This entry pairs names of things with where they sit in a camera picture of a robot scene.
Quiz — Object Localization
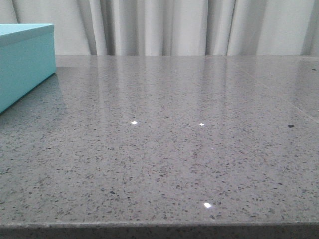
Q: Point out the grey pleated curtain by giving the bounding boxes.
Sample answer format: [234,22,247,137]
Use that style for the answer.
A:
[0,0,319,56]

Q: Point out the turquoise blue box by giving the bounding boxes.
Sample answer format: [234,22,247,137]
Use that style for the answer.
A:
[0,23,56,112]

